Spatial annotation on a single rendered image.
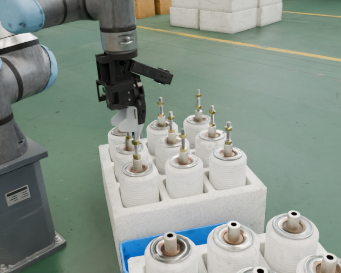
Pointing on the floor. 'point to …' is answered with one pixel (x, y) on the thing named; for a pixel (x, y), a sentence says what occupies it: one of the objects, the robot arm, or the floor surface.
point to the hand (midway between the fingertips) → (137, 133)
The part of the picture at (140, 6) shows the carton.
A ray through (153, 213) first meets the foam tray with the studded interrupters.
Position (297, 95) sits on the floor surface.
